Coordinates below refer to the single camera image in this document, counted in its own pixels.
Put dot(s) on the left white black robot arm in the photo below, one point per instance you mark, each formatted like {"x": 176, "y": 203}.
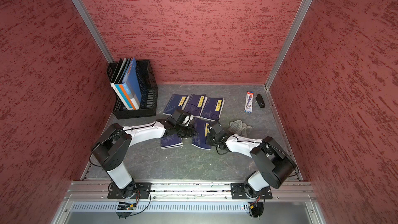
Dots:
{"x": 112, "y": 146}

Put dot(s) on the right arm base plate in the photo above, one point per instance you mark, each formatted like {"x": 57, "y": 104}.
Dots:
{"x": 242, "y": 191}

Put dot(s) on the aluminium rail frame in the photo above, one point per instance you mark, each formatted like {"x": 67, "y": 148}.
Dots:
{"x": 190, "y": 191}

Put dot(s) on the purple book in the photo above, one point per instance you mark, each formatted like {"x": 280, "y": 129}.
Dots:
{"x": 201, "y": 127}
{"x": 171, "y": 142}
{"x": 195, "y": 104}
{"x": 212, "y": 108}

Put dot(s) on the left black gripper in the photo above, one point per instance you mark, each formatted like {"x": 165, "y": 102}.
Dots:
{"x": 191, "y": 133}

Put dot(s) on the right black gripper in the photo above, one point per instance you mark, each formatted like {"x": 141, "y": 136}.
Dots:
{"x": 208, "y": 136}

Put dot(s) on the white teal upright book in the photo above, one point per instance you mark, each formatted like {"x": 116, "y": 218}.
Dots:
{"x": 119, "y": 93}

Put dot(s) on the black mesh file basket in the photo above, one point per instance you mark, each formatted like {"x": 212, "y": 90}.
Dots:
{"x": 149, "y": 91}

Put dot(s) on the slotted cable duct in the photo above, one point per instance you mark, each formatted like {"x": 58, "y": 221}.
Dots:
{"x": 167, "y": 207}

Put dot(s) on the blue orange upright folder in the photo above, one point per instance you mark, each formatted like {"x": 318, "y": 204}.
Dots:
{"x": 131, "y": 86}

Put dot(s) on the white blue pen box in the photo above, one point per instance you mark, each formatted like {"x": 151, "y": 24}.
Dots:
{"x": 249, "y": 102}

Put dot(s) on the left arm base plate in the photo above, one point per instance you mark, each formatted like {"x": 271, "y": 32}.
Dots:
{"x": 131, "y": 191}

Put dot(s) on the grey fluffy cleaning cloth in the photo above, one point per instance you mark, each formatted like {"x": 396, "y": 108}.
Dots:
{"x": 239, "y": 128}

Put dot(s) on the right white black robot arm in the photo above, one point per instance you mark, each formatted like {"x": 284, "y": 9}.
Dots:
{"x": 273, "y": 164}

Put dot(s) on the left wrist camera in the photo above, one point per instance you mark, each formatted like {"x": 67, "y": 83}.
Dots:
{"x": 181, "y": 118}

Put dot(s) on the blue book back left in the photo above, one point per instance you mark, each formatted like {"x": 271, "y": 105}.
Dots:
{"x": 177, "y": 101}

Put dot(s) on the small black device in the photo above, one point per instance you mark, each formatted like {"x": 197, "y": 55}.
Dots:
{"x": 260, "y": 101}

